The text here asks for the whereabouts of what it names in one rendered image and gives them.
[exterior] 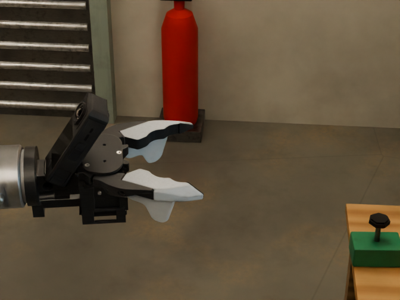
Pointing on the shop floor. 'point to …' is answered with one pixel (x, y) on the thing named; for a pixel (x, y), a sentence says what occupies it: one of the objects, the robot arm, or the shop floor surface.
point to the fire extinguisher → (181, 72)
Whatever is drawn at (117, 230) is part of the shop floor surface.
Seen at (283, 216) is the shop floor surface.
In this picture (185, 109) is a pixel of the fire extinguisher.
